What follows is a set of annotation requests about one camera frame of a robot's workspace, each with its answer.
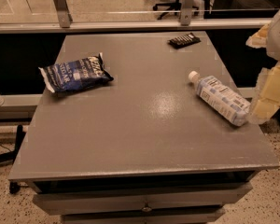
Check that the left metal railing post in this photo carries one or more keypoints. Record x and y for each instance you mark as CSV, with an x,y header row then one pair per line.
x,y
63,14

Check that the right metal railing post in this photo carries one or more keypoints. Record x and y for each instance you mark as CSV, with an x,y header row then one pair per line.
x,y
186,12

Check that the grey lower drawer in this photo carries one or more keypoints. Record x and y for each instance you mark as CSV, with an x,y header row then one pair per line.
x,y
183,215

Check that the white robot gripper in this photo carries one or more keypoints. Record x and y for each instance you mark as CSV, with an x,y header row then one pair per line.
x,y
267,99

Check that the black snack bar wrapper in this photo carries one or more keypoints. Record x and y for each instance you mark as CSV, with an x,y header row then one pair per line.
x,y
184,41

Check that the blue chip bag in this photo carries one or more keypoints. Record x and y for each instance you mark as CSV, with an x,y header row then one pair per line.
x,y
77,75

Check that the grey cabinet drawer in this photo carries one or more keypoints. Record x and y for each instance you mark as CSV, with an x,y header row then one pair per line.
x,y
140,199

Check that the black stand base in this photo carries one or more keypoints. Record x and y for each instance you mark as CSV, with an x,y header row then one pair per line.
x,y
11,155

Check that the metal railing post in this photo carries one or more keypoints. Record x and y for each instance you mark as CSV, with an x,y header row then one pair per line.
x,y
63,14
186,12

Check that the blue plastic bottle white cap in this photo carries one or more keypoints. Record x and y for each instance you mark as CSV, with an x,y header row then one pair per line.
x,y
228,103

